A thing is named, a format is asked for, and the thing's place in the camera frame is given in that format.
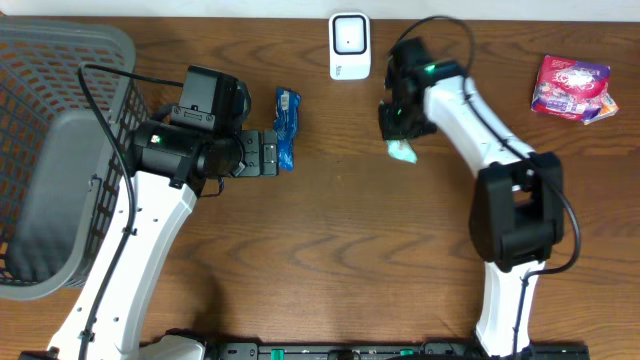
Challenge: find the green tissue pack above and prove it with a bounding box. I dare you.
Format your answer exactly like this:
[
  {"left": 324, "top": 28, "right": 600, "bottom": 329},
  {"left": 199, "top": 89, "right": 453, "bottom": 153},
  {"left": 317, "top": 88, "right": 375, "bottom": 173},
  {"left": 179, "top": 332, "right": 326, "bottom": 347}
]
[{"left": 378, "top": 99, "right": 419, "bottom": 165}]

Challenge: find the blue snack packet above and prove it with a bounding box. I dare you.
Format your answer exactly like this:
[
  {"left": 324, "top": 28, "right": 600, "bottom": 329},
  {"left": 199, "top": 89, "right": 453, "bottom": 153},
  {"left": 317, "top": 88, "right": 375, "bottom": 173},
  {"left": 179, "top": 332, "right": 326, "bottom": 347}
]
[{"left": 273, "top": 88, "right": 301, "bottom": 171}]

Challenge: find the red purple Carefree pad pack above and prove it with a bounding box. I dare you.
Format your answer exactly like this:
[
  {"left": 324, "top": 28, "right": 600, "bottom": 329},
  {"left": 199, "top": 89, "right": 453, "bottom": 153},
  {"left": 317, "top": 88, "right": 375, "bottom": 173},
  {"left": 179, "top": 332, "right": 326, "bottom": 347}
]
[{"left": 531, "top": 55, "right": 611, "bottom": 124}]

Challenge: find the orange small carton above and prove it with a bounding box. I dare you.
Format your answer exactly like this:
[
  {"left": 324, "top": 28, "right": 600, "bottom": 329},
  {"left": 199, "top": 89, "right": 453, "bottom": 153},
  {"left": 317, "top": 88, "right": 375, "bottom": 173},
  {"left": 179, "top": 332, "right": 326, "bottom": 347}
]
[{"left": 582, "top": 93, "right": 619, "bottom": 125}]

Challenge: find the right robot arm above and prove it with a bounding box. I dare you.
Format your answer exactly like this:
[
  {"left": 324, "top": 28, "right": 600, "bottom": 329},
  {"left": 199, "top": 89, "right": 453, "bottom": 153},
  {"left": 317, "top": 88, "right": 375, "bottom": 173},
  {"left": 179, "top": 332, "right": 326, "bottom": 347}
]
[{"left": 379, "top": 60, "right": 566, "bottom": 358}]

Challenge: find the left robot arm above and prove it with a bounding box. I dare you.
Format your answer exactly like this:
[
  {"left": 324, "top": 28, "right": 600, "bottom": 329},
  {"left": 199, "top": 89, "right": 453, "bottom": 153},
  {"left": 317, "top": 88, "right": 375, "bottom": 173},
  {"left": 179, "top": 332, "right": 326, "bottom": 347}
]
[{"left": 19, "top": 121, "right": 278, "bottom": 360}]

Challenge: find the grey plastic basket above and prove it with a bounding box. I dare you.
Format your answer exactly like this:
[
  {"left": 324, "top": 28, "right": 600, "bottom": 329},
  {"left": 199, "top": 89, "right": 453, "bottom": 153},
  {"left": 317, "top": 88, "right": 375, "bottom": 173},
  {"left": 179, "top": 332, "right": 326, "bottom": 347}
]
[{"left": 1, "top": 17, "right": 147, "bottom": 301}]

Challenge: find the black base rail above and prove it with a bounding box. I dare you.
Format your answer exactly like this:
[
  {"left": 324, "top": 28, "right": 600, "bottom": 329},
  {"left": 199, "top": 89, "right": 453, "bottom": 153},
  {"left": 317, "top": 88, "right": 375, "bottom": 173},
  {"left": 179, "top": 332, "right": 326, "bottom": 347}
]
[{"left": 139, "top": 329, "right": 591, "bottom": 360}]

